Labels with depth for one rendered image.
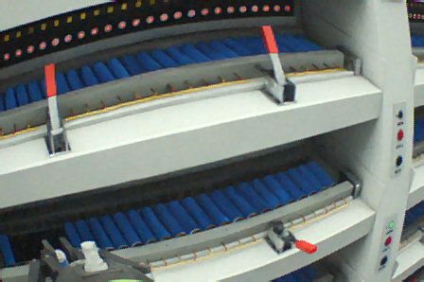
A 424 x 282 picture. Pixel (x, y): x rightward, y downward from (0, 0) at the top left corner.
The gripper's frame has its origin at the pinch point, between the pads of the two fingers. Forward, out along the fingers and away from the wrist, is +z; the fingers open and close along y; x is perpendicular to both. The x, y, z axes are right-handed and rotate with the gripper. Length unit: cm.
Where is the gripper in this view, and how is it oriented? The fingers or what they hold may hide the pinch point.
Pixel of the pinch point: (61, 256)
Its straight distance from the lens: 53.9
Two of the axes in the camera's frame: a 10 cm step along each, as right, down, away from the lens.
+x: 1.9, 9.8, 0.8
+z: -4.4, 0.1, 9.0
